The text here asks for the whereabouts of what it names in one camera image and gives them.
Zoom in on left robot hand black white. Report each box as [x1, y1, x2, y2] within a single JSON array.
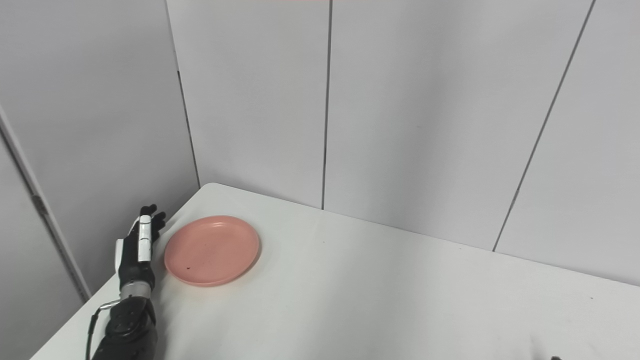
[[114, 203, 167, 292]]

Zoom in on pink plate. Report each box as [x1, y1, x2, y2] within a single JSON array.
[[164, 215, 261, 288]]

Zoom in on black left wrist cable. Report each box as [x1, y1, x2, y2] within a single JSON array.
[[85, 299, 121, 360]]

